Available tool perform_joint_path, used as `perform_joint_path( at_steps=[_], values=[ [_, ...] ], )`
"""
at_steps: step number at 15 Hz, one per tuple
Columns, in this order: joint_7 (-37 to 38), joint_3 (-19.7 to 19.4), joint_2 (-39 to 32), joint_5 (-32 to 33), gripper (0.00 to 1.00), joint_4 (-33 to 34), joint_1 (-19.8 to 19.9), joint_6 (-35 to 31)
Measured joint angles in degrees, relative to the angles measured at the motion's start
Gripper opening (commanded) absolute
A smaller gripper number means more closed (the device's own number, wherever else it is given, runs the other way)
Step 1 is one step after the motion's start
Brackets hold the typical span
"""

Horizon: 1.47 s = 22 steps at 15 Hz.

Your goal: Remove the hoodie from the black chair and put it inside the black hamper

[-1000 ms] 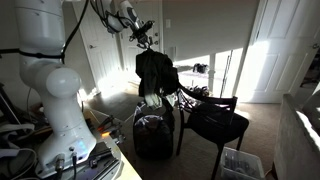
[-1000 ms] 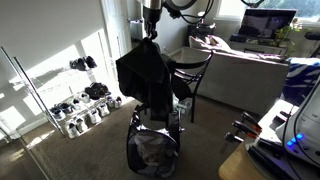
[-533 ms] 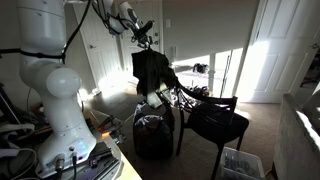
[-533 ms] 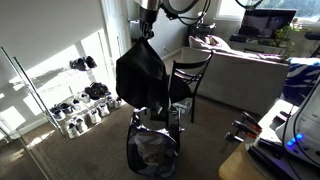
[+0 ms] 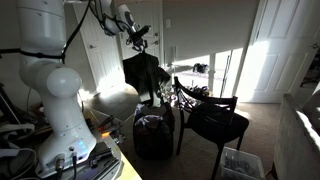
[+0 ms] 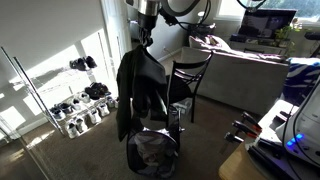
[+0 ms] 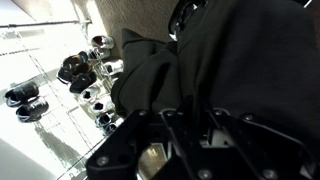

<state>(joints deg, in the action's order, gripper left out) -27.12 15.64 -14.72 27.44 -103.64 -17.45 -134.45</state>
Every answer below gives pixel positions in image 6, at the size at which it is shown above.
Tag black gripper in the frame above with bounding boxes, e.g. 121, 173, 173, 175
137, 12, 158, 48

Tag dark grey-green hoodie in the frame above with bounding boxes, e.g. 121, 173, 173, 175
115, 44, 169, 143

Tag black wooden chair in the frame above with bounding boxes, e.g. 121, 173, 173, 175
166, 51, 214, 124

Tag black mesh laundry hamper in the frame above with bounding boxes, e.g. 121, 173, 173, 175
125, 104, 184, 179

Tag white panel door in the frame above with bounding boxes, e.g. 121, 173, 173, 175
99, 0, 133, 81

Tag black shoe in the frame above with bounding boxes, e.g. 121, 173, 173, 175
84, 55, 98, 69
69, 58, 88, 72

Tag pink throw pillows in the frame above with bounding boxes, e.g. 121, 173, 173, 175
188, 34, 234, 54

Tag dark brown shoe pair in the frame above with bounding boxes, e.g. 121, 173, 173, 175
84, 82, 112, 100

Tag clear plastic storage bin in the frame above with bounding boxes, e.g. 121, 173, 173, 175
173, 98, 194, 116

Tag grey fabric sofa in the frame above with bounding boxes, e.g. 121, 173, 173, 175
181, 34, 290, 116

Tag dark grey sneaker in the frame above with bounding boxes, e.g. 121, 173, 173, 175
59, 102, 74, 115

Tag grey media console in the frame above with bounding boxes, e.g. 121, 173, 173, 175
229, 33, 291, 56

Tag crumpled light laundry pile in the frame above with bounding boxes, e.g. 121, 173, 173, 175
134, 139, 174, 174

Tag blue grey sneaker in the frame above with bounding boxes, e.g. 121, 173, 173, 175
49, 106, 67, 121

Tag black flat screen monitor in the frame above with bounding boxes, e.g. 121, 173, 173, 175
238, 8, 298, 39

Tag green potted plant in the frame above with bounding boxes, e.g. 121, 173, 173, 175
274, 18, 301, 56

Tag blue white patterned blanket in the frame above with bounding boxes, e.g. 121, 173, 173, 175
283, 57, 320, 106

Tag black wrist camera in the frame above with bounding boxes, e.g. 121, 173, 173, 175
159, 8, 179, 26

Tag metal wire shoe rack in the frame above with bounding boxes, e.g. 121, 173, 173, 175
0, 31, 129, 138

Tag orange-handled black clamp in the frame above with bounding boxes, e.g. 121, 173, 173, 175
231, 120, 260, 139
240, 111, 264, 134
223, 132, 248, 148

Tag black plug base cable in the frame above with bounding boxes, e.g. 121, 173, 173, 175
281, 78, 320, 167

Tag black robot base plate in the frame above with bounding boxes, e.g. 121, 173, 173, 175
246, 134, 320, 180

